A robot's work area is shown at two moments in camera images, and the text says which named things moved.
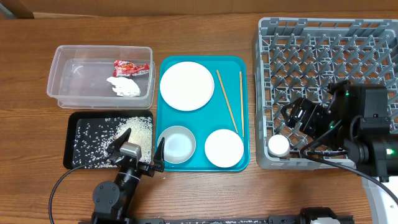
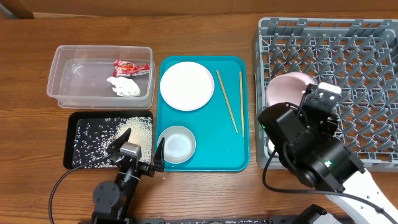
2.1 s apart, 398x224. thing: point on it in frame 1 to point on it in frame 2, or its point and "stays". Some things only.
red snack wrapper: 122,68 stays
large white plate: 186,86 stays
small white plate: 224,148 to 289,87
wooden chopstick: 242,102 stays
